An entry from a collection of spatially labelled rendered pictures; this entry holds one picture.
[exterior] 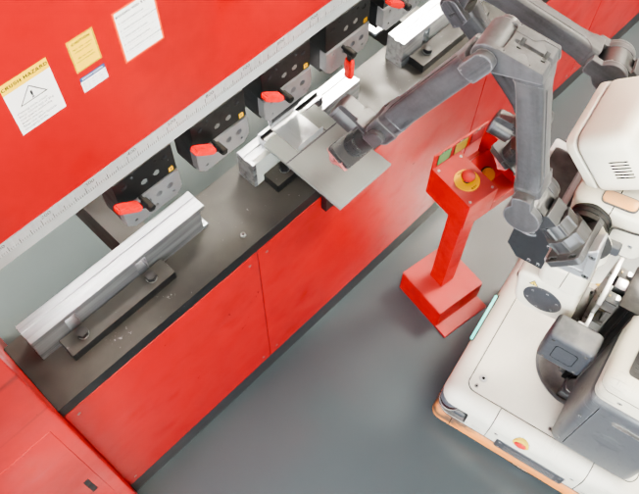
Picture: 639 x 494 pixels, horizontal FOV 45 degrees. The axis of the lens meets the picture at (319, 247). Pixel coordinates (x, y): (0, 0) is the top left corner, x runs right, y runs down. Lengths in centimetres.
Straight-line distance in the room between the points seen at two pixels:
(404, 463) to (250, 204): 108
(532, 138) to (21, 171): 88
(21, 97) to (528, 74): 80
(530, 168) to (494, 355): 109
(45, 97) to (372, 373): 171
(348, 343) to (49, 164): 157
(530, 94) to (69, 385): 116
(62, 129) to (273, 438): 153
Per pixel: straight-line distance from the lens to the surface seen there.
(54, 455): 172
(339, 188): 184
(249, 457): 262
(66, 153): 142
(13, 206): 143
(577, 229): 160
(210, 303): 196
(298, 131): 194
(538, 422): 245
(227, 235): 193
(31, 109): 131
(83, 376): 184
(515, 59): 131
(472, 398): 242
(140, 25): 136
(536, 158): 147
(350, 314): 278
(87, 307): 183
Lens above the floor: 254
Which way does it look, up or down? 61 degrees down
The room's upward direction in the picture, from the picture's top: 1 degrees clockwise
